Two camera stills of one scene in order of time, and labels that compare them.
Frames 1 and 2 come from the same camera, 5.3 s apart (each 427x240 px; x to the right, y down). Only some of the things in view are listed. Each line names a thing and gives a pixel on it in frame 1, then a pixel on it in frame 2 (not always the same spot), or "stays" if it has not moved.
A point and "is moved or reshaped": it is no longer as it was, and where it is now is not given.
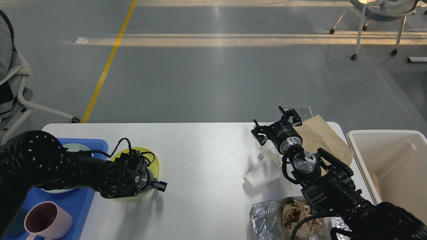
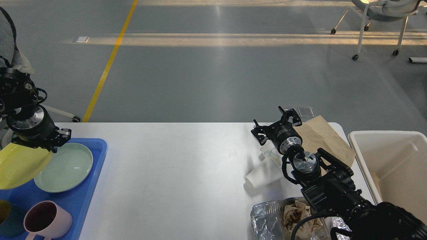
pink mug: x=46 y=218 stays
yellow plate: x=154 y=166 is moved or reshaped
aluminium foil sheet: x=267 y=223 stays
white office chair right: x=386 y=10 stays
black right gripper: x=283 y=135 stays
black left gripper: x=147 y=181 → x=33 y=127
